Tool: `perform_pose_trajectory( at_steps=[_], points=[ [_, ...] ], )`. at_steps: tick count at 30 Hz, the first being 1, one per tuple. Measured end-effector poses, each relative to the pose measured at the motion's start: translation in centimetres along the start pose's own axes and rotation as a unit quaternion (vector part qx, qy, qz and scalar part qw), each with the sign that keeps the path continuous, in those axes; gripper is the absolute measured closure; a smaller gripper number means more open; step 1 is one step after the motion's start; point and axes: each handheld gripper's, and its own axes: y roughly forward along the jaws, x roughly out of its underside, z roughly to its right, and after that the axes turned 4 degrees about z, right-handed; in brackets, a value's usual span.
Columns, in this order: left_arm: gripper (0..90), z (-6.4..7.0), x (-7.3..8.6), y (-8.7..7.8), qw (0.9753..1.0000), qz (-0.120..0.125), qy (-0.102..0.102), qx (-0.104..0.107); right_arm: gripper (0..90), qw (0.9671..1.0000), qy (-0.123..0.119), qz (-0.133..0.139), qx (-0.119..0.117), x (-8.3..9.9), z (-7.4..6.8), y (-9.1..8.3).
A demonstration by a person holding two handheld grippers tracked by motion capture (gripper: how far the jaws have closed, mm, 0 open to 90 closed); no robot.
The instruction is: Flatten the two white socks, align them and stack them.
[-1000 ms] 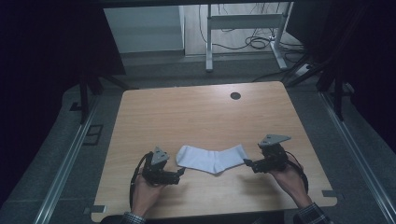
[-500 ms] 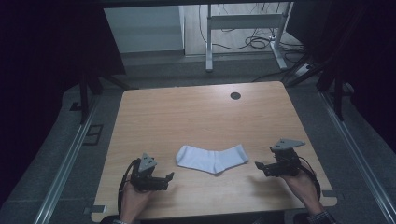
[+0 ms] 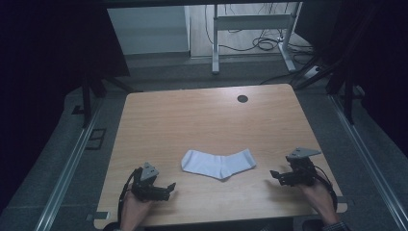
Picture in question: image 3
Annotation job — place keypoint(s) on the white metal desk frame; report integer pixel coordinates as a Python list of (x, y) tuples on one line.
[(250, 21)]

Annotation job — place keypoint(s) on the person's right sleeve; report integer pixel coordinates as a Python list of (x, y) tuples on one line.
[(336, 226)]

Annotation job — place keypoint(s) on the black round table grommet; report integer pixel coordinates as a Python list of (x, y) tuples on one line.
[(242, 98)]

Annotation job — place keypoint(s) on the person's right hand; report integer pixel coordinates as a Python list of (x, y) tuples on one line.
[(317, 199)]

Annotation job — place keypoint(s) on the dark curtain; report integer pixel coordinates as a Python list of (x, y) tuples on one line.
[(372, 57), (41, 64)]

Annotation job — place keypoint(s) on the white sock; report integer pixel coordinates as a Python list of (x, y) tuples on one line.
[(218, 164)]

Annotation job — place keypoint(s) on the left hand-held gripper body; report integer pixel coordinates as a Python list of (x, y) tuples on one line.
[(146, 183)]

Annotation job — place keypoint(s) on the grey metal floor rail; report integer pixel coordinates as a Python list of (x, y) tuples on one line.
[(69, 170), (369, 154)]

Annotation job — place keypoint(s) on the black metal stand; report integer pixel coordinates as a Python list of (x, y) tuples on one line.
[(349, 99), (86, 102)]

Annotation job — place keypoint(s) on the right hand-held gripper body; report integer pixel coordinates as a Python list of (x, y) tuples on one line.
[(303, 168)]

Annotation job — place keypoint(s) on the person's left hand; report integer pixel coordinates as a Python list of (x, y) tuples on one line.
[(134, 210)]

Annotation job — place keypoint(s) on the white power strip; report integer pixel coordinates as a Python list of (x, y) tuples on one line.
[(311, 72)]

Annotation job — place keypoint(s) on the black floor socket frame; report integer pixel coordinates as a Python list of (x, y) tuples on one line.
[(96, 139)]

